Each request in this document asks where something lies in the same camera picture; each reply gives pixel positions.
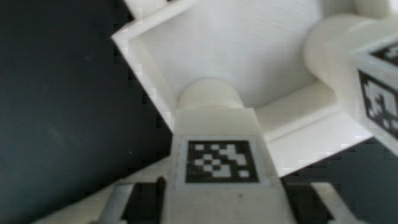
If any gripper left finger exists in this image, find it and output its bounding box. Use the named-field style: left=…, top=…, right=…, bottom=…
left=87, top=176, right=169, bottom=224

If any white chair leg block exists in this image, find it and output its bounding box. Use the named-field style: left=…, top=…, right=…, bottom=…
left=353, top=39, right=398, bottom=156

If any white chair seat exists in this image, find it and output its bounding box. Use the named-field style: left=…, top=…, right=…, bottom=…
left=112, top=0, right=398, bottom=174

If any white U-shaped fence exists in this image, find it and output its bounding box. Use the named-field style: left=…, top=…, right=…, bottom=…
left=30, top=157, right=170, bottom=224

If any white small chair part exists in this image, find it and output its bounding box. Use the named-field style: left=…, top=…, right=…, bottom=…
left=161, top=79, right=296, bottom=224

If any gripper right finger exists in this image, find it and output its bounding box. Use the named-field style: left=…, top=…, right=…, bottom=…
left=280, top=179, right=369, bottom=224

